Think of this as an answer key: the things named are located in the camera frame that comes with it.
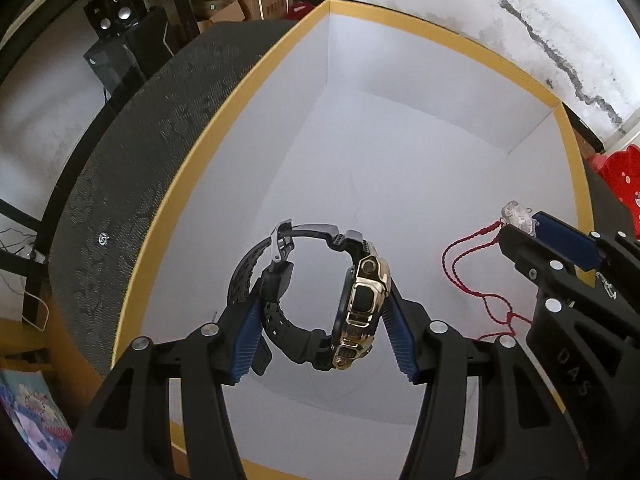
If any yellow cardboard box white inside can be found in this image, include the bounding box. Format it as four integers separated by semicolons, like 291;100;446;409
111;0;596;480

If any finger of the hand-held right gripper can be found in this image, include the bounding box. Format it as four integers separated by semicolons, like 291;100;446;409
500;224;601;311
531;211;640;293

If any red cord crystal pendant necklace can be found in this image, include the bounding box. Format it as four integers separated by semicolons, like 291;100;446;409
442;201;538;342

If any black speaker with silver cones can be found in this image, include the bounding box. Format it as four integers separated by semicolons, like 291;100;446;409
84;0;151;41

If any brown cardboard box red print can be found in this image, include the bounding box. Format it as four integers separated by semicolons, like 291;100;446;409
239;0;292;22

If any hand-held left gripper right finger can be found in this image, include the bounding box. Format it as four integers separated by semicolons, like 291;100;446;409
381;280;588;480

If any red plastic bear-shaped stool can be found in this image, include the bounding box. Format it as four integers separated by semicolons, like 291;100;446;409
586;144;640;238

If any colourful printed bag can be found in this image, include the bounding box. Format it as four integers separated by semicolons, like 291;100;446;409
0;367;77;479

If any black and gold wristwatch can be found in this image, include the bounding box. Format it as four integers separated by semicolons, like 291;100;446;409
227;218;393;372

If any open brown cardboard box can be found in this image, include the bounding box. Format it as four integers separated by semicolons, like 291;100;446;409
196;0;247;35

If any black metal frame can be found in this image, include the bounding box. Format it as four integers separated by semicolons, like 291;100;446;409
0;197;52;267

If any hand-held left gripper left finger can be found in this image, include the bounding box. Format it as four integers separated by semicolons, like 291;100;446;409
57;276;274;480

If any black subwoofer cabinet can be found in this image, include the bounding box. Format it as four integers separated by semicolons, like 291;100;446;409
84;6;177;96

